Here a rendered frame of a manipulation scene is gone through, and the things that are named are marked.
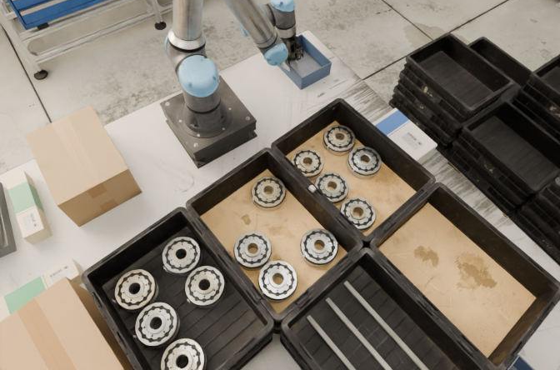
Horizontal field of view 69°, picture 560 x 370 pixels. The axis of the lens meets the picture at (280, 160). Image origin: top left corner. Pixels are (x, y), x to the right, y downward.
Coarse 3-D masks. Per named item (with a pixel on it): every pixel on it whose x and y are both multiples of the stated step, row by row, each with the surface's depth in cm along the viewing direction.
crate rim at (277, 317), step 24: (240, 168) 116; (288, 168) 116; (312, 192) 112; (192, 216) 108; (336, 216) 109; (216, 240) 104; (360, 240) 105; (336, 264) 102; (312, 288) 98; (288, 312) 95
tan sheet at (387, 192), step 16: (304, 144) 133; (320, 144) 133; (336, 160) 130; (352, 176) 127; (384, 176) 127; (352, 192) 124; (368, 192) 124; (384, 192) 124; (400, 192) 124; (384, 208) 121
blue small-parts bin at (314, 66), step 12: (300, 36) 169; (312, 48) 167; (300, 60) 170; (312, 60) 170; (324, 60) 164; (288, 72) 163; (300, 72) 166; (312, 72) 158; (324, 72) 163; (300, 84) 160
